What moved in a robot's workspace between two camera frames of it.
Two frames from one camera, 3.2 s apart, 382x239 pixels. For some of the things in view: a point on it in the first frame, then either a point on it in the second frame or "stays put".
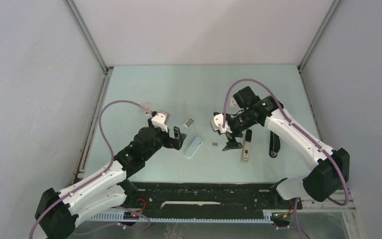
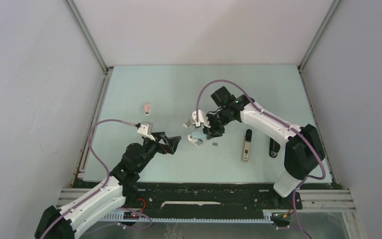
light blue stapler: (194, 147) → (196, 138)
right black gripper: (232, 143) → (212, 133)
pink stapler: (147, 108) stays put
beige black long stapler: (246, 146) stays put
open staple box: (187, 123) stays put
